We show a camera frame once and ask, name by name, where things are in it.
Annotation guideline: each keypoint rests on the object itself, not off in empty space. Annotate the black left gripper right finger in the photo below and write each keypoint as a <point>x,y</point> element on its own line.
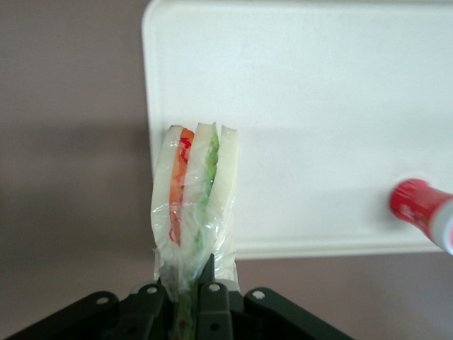
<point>247,318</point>

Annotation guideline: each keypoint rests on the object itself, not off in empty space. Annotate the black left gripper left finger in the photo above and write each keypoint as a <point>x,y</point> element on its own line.
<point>134,315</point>

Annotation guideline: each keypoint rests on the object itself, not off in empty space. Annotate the plastic triangle sandwich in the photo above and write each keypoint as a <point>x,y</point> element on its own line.
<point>226,170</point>

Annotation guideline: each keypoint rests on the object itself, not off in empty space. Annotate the red bottle on tray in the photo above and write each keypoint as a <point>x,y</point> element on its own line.
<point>417,205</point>

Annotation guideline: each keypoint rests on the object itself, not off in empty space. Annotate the beige plastic tray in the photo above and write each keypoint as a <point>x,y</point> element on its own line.
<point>301,106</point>

